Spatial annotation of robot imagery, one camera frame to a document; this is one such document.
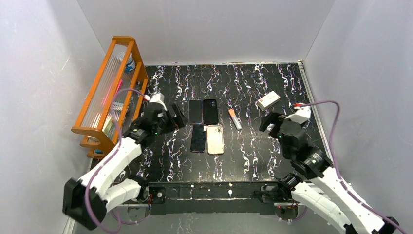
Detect phone with silver edge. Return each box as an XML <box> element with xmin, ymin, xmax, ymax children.
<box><xmin>189</xmin><ymin>99</ymin><xmax>203</xmax><ymax>125</ymax></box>

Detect small white red box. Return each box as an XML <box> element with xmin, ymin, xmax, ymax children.
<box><xmin>257</xmin><ymin>91</ymin><xmax>281</xmax><ymax>111</ymax></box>

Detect pink box in rack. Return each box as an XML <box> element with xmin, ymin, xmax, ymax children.
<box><xmin>102</xmin><ymin>79</ymin><xmax>123</xmax><ymax>107</ymax></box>

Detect black phone case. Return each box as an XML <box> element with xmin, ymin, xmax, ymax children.
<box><xmin>202</xmin><ymin>99</ymin><xmax>219</xmax><ymax>125</ymax></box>

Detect purple cable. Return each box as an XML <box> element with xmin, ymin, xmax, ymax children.
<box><xmin>84</xmin><ymin>88</ymin><xmax>150</xmax><ymax>234</ymax></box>
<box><xmin>293</xmin><ymin>100</ymin><xmax>413</xmax><ymax>234</ymax></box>

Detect orange capped white marker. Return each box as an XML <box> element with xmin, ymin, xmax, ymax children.
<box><xmin>228</xmin><ymin>109</ymin><xmax>242</xmax><ymax>131</ymax></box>

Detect blue labelled bottle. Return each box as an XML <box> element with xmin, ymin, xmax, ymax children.
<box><xmin>125</xmin><ymin>53</ymin><xmax>136</xmax><ymax>72</ymax></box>

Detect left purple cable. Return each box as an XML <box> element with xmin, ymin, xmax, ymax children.
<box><xmin>84</xmin><ymin>88</ymin><xmax>150</xmax><ymax>234</ymax></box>

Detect orange wooden rack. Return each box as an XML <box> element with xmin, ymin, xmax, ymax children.
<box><xmin>71</xmin><ymin>36</ymin><xmax>149</xmax><ymax>159</ymax></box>

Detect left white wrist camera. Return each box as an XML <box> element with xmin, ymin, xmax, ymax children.
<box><xmin>144</xmin><ymin>92</ymin><xmax>167</xmax><ymax>111</ymax></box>

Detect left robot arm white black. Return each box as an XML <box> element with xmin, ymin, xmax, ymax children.
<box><xmin>62</xmin><ymin>101</ymin><xmax>188</xmax><ymax>231</ymax></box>

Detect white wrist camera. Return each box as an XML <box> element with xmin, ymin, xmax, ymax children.
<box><xmin>144</xmin><ymin>92</ymin><xmax>167</xmax><ymax>111</ymax></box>
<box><xmin>285</xmin><ymin>103</ymin><xmax>312</xmax><ymax>125</ymax></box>

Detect phone with purple edge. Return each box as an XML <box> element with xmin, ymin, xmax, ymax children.
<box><xmin>190</xmin><ymin>124</ymin><xmax>207</xmax><ymax>153</ymax></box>

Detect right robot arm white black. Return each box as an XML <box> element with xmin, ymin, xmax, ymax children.
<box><xmin>259</xmin><ymin>107</ymin><xmax>398</xmax><ymax>234</ymax></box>

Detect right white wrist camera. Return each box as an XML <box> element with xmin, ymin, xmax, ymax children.
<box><xmin>285</xmin><ymin>103</ymin><xmax>312</xmax><ymax>125</ymax></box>

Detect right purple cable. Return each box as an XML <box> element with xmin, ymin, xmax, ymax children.
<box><xmin>293</xmin><ymin>100</ymin><xmax>413</xmax><ymax>234</ymax></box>

